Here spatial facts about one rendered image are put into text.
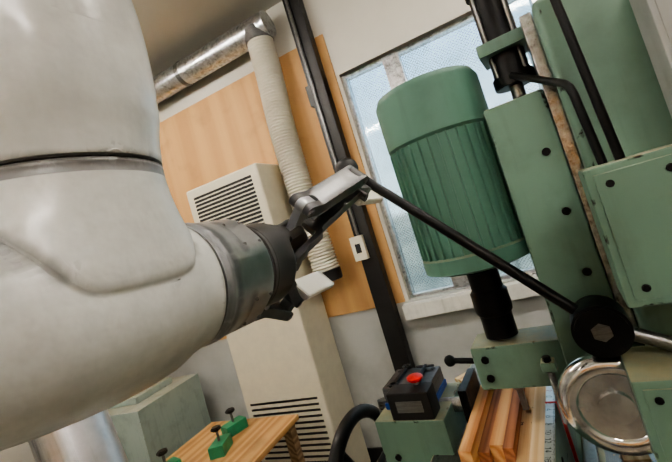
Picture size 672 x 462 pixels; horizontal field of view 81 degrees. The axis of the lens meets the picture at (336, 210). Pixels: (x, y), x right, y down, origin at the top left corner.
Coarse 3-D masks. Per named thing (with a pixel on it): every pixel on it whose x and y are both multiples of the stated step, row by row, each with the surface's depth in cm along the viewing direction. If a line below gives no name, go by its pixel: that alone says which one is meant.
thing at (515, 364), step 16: (480, 336) 68; (528, 336) 62; (544, 336) 60; (480, 352) 64; (496, 352) 62; (512, 352) 61; (528, 352) 60; (544, 352) 59; (560, 352) 58; (480, 368) 64; (496, 368) 63; (512, 368) 61; (528, 368) 60; (560, 368) 58; (496, 384) 63; (512, 384) 62; (528, 384) 61; (544, 384) 59
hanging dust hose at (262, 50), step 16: (256, 48) 219; (272, 48) 221; (256, 64) 220; (272, 64) 218; (272, 80) 217; (272, 96) 217; (272, 112) 217; (288, 112) 219; (272, 128) 217; (288, 128) 216; (288, 144) 215; (288, 160) 214; (304, 160) 219; (288, 176) 214; (304, 176) 216; (288, 192) 219; (320, 256) 210; (336, 256) 216; (336, 272) 210
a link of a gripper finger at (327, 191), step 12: (348, 168) 42; (324, 180) 39; (336, 180) 40; (348, 180) 40; (360, 180) 41; (300, 192) 37; (312, 192) 38; (324, 192) 38; (336, 192) 38; (348, 192) 40; (312, 204) 36; (324, 204) 37; (312, 216) 36
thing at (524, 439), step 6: (528, 390) 72; (534, 390) 71; (528, 396) 70; (522, 414) 65; (522, 420) 63; (522, 426) 62; (522, 432) 60; (522, 438) 59; (528, 438) 58; (522, 444) 58; (528, 444) 57; (522, 450) 56; (528, 450) 56; (522, 456) 55; (528, 456) 55
